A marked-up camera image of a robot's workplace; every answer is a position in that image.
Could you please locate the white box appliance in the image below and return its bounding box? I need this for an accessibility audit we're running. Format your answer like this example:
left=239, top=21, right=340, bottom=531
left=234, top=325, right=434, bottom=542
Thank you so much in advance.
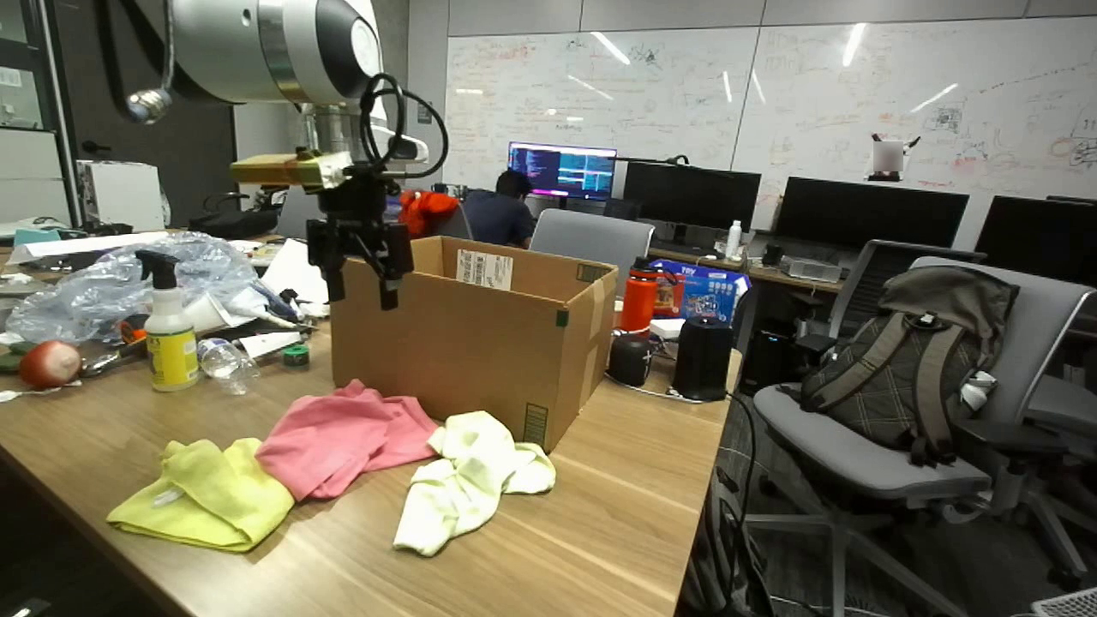
left=77, top=159, right=175, bottom=234

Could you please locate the yellow-green towel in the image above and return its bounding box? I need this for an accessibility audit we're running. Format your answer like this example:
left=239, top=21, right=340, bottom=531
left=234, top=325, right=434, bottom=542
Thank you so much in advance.
left=108, top=436, right=299, bottom=559

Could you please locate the orange water bottle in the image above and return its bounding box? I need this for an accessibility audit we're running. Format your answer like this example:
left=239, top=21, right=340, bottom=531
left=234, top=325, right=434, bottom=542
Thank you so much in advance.
left=616, top=267, right=661, bottom=336

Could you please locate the clear crumpled plastic bag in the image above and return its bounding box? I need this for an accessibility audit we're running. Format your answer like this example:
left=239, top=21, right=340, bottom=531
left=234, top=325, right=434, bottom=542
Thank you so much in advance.
left=3, top=234, right=302, bottom=348

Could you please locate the spray bottle with yellow label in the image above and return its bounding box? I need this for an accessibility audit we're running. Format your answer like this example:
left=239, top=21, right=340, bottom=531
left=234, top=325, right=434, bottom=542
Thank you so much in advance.
left=133, top=252, right=202, bottom=394

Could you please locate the black cable bundle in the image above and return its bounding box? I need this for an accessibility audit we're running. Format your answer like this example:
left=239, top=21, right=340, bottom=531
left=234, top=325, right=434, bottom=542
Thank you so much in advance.
left=684, top=391, right=781, bottom=617

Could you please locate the llama plush toy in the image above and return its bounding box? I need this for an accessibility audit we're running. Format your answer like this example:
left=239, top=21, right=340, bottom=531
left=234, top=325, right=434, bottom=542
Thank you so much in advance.
left=868, top=131, right=923, bottom=184

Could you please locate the pale cream towel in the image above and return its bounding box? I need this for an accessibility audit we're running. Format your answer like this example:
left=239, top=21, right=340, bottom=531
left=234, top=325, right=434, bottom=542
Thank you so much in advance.
left=391, top=410, right=560, bottom=559

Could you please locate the lit computer monitor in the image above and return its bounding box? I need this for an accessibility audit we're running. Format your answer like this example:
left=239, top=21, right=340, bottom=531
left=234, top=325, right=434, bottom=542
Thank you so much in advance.
left=503, top=141, right=622, bottom=214

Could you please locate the pink t-shirt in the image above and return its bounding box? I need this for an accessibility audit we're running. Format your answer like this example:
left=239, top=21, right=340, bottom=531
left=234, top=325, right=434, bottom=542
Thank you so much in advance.
left=253, top=378, right=444, bottom=503

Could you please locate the small black box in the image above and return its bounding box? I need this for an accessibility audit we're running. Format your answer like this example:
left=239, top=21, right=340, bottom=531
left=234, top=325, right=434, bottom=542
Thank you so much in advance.
left=608, top=332, right=653, bottom=387

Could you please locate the small clear plastic bottle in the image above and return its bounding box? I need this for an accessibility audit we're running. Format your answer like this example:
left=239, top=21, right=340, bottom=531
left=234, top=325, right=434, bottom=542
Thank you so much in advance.
left=197, top=336, right=262, bottom=399

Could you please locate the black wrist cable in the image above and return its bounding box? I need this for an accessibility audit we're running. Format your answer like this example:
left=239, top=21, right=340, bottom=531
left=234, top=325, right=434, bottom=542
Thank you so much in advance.
left=356, top=72, right=454, bottom=183

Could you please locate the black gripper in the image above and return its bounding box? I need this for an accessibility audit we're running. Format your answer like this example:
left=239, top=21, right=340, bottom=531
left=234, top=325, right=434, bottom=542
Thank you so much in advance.
left=305, top=170, right=420, bottom=315

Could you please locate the grey office chair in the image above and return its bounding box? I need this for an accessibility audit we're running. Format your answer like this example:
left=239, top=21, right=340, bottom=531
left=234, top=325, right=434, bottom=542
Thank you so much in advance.
left=524, top=207, right=658, bottom=284
left=748, top=254, right=1097, bottom=617

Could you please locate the white paper sheet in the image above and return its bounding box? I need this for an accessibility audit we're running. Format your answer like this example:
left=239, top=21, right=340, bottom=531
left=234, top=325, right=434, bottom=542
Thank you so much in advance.
left=257, top=237, right=335, bottom=324

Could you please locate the brown cardboard box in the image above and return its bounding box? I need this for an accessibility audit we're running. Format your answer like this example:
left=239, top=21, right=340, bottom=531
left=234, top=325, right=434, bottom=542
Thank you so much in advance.
left=330, top=234, right=622, bottom=458

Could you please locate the red orange jacket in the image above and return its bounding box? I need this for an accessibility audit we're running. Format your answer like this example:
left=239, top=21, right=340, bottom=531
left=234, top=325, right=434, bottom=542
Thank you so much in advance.
left=397, top=184, right=465, bottom=240

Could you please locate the black speaker box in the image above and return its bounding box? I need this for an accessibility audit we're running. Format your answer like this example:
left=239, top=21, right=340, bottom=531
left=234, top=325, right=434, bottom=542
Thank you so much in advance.
left=674, top=315, right=738, bottom=403

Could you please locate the seated person in dark shirt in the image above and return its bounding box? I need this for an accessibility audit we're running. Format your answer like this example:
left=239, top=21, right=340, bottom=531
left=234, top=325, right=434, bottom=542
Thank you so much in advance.
left=460, top=170, right=542, bottom=252

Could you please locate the olive grey backpack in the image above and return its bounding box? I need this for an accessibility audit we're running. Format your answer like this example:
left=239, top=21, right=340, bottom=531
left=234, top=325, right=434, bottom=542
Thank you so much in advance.
left=800, top=264, right=1021, bottom=467

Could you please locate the red apple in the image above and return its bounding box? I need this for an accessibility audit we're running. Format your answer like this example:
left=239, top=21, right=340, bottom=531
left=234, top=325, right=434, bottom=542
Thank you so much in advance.
left=18, top=340, right=85, bottom=391

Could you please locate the blue printed carton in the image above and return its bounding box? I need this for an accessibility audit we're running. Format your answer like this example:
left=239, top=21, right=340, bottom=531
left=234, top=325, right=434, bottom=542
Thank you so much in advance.
left=647, top=254, right=750, bottom=325

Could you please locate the black computer monitor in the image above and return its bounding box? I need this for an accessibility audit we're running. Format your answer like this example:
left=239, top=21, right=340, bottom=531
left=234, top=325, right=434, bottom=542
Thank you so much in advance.
left=773, top=174, right=975, bottom=260
left=975, top=194, right=1097, bottom=288
left=622, top=159, right=765, bottom=234

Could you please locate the white wall whiteboard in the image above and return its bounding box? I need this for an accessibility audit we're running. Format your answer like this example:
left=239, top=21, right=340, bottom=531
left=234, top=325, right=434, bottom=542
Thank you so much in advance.
left=444, top=21, right=1097, bottom=199

